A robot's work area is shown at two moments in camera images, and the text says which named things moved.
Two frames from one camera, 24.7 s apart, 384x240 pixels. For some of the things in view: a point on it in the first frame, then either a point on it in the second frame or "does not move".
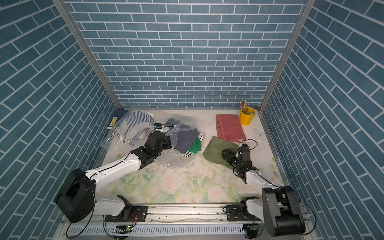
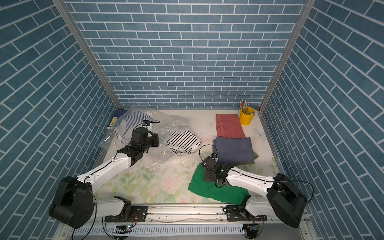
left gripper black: x=166 y=140 to x=154 y=137
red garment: x=229 y=128 does not move
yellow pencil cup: x=245 y=119 does not move
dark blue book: x=118 y=114 does not move
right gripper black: x=230 y=159 to x=206 y=178
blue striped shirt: x=132 y=128 does not move
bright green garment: x=196 y=146 to x=234 y=194
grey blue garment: x=185 y=139 to x=229 y=150
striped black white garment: x=187 y=154 to x=179 y=138
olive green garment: x=214 y=147 to x=255 y=155
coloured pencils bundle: x=244 y=107 does not move
